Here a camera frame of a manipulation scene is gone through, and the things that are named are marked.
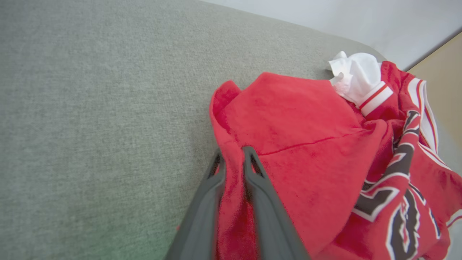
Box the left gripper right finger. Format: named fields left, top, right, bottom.
left=242, top=146, right=311, bottom=260

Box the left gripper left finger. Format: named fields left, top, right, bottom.
left=164, top=148, right=226, bottom=260

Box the red jersey with black lettering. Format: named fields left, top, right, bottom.
left=209, top=51, right=462, bottom=260

